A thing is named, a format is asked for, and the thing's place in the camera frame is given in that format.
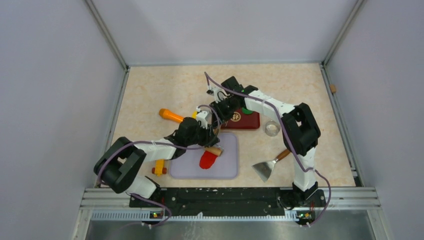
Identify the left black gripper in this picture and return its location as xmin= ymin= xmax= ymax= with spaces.
xmin=186 ymin=121 xmax=220 ymax=148

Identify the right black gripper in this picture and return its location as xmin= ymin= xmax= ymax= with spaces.
xmin=209 ymin=97 xmax=237 ymax=130

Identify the wooden dough roller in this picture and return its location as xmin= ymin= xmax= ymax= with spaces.
xmin=204 ymin=127 xmax=223 ymax=157

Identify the red dough lump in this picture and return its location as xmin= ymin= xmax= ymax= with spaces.
xmin=199 ymin=151 xmax=218 ymax=170

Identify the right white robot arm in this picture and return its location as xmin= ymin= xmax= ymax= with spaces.
xmin=206 ymin=75 xmax=321 ymax=206

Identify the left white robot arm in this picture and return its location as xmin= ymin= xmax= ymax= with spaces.
xmin=93 ymin=117 xmax=221 ymax=207

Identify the dark red lacquer tray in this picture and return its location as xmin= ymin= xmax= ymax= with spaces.
xmin=221 ymin=109 xmax=261 ymax=130

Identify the green round disc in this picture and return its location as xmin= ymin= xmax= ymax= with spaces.
xmin=241 ymin=107 xmax=253 ymax=115

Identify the lavender plastic tray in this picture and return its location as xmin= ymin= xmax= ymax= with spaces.
xmin=168 ymin=133 xmax=239 ymax=180

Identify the orange plastic rolling pin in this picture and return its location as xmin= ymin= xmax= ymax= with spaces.
xmin=158 ymin=108 xmax=184 ymax=123

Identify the yellow toy car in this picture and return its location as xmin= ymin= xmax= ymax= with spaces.
xmin=151 ymin=159 xmax=168 ymax=177

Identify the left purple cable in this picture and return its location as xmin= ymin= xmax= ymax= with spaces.
xmin=96 ymin=104 xmax=223 ymax=229

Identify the purple cable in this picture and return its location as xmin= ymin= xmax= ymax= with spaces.
xmin=96 ymin=104 xmax=223 ymax=229
xmin=203 ymin=71 xmax=332 ymax=228

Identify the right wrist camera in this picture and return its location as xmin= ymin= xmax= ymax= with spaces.
xmin=206 ymin=86 xmax=228 ymax=103

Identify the metal ring cutter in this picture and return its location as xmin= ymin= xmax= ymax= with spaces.
xmin=264 ymin=120 xmax=281 ymax=137

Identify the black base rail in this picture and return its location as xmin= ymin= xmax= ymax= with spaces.
xmin=150 ymin=187 xmax=327 ymax=217

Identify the metal scraper wooden handle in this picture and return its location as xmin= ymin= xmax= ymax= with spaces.
xmin=251 ymin=149 xmax=291 ymax=183

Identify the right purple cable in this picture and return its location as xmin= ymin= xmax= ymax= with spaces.
xmin=203 ymin=71 xmax=332 ymax=228

